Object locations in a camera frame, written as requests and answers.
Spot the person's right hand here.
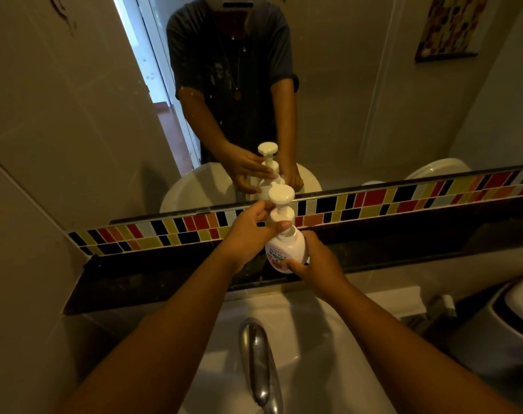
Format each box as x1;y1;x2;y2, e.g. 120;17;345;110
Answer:
286;230;350;302

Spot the person's left hand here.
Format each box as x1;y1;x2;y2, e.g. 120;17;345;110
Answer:
220;200;293;275

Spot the white soap bottle pink label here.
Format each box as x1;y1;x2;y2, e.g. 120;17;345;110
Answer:
264;225;310;275

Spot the white pump dispenser head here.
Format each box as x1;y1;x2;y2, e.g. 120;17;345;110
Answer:
268;185;297;225

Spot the person's left forearm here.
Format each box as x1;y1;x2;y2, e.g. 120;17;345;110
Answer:
54;250;245;414

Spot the person's right forearm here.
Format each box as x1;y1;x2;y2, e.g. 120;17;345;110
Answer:
326;280;523;414

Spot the white ceramic sink basin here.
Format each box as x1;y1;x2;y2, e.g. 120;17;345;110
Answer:
179;286;427;414

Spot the dark stone ledge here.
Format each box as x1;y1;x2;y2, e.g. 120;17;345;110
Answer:
63;206;523;316

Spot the chrome faucet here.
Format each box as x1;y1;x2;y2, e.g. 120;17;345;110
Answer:
238;318;285;414

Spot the white toilet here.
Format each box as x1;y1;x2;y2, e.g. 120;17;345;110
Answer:
448;273;523;386

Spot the wall mirror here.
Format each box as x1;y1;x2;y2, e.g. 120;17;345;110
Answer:
0;0;523;225

